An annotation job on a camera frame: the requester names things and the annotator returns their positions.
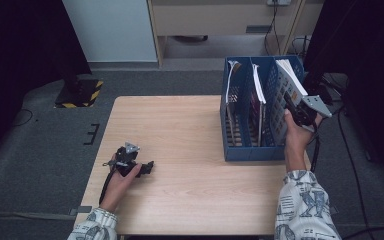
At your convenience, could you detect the grey tape strip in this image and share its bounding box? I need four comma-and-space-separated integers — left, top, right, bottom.
69, 205, 93, 216

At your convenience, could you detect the hand-held gripper cable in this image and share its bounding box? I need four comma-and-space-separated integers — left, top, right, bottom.
308, 128, 324, 174
98, 164, 118, 206

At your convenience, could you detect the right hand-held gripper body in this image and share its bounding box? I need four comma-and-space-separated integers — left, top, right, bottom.
289, 94, 333, 133

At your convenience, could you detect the black floor tape mark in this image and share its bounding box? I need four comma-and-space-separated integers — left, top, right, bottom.
83, 123, 100, 146

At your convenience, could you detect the person's right hand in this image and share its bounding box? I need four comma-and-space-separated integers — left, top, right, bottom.
283, 109, 324, 173

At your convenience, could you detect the purple and blue magazine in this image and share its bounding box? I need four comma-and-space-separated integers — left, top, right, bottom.
253, 63, 268, 148
248, 63, 264, 148

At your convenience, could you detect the right hand-held gripper cable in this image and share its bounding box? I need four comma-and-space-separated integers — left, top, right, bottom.
308, 128, 324, 174

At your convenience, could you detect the black power cable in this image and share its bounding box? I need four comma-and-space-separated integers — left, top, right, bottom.
264, 3, 282, 56

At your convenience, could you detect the white cabinet panel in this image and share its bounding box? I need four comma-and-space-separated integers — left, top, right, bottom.
60, 0, 158, 64

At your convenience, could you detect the left hand-held gripper cable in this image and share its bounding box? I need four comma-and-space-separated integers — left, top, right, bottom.
98, 164, 118, 206

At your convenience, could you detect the thin looped floor cable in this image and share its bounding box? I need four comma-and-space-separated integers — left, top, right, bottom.
13, 108, 34, 128

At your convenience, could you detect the black curtain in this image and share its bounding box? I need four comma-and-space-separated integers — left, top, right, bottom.
302, 0, 384, 193
0, 0, 92, 174

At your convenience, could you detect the blue file rack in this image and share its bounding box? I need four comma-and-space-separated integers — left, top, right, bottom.
219, 54, 306, 162

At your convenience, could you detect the beige wooden desk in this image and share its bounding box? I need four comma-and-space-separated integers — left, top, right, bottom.
146, 0, 325, 69

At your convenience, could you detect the person's left hand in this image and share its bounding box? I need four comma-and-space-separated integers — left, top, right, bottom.
99, 153, 144, 215

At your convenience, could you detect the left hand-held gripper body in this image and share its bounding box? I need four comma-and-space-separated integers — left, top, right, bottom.
114, 142, 145, 178

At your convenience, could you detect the black and grey magazine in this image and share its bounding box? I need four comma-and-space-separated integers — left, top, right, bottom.
225, 59, 244, 148

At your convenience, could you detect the white magazine with colourful pictures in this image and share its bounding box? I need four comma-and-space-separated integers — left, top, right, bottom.
269, 58, 309, 148

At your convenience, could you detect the long black floor cable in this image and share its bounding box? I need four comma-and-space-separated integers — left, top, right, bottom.
337, 106, 369, 233

